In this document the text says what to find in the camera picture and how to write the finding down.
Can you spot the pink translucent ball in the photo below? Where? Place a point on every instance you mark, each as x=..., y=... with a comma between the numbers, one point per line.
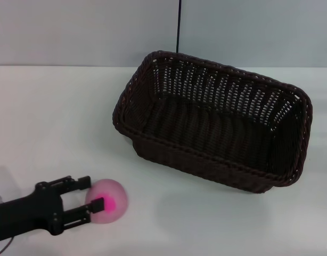
x=118, y=197

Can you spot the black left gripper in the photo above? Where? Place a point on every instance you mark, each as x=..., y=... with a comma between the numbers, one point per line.
x=47, y=208

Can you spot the dark brown woven basket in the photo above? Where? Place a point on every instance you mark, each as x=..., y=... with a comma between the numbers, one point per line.
x=211, y=133

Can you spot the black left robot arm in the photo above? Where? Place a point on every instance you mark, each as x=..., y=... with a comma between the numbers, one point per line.
x=11, y=218

